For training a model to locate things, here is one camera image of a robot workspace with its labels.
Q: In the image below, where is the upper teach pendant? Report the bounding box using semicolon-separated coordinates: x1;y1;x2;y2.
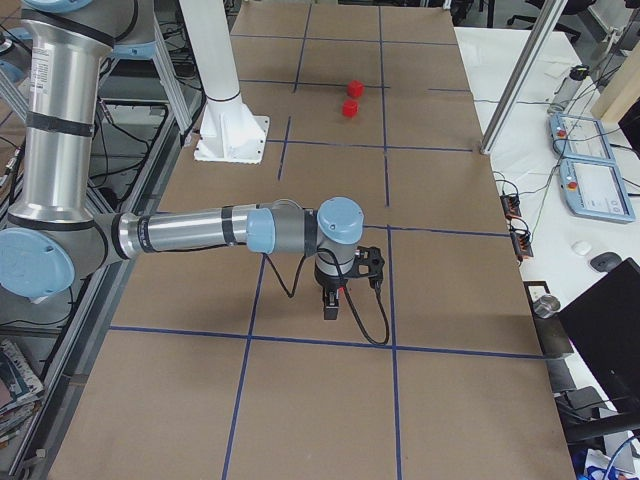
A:
549;113;615;162

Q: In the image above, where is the white pedestal column base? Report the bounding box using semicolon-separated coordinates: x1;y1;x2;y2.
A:
180;0;270;164

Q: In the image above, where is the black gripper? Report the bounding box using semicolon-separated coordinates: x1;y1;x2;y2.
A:
315;272;346;321

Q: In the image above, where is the stack of magazines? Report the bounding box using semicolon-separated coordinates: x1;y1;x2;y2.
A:
1;338;44;448

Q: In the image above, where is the black monitor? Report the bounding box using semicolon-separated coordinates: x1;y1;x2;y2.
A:
559;258;639;412

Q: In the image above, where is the aluminium frame post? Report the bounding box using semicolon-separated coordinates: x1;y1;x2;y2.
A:
480;0;568;155

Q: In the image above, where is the lower teach pendant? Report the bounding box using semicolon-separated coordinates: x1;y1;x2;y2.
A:
559;158;636;224

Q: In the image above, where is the black computer mouse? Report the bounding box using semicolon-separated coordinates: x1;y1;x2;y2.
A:
589;251;622;273

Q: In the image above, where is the teach pendant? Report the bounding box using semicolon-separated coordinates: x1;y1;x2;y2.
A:
549;113;615;162
559;158;636;224

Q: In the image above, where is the red wooden block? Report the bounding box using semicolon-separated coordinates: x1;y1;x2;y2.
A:
341;99;359;118
347;80;365;99

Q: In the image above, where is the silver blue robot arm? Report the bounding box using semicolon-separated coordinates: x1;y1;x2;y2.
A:
1;1;364;320

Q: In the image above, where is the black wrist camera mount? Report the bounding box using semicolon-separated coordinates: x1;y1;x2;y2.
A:
345;246;385;291

